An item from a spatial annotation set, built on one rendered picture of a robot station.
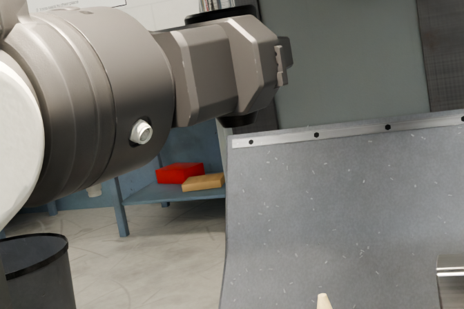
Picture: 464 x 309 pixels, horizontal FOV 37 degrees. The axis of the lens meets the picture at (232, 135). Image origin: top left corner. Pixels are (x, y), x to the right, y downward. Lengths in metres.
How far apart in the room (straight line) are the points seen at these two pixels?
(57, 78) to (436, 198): 0.55
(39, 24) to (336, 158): 0.55
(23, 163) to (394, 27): 0.60
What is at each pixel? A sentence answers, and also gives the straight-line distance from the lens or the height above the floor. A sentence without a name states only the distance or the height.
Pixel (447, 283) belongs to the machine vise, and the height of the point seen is 1.06.
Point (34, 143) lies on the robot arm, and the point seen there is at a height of 1.22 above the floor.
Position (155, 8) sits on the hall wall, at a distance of 5.14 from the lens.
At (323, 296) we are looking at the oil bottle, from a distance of 0.47.
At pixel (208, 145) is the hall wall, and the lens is 5.10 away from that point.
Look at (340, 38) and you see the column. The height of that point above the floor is 1.22.
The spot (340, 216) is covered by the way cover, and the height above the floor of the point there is 1.02.
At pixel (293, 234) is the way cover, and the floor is 1.00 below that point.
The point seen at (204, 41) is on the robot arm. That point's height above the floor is 1.25.
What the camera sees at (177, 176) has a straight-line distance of 4.82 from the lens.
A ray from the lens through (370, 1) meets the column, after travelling 0.80.
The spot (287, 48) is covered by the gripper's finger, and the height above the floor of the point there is 1.23.
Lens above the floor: 1.25
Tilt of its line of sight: 9 degrees down
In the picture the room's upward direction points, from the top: 10 degrees counter-clockwise
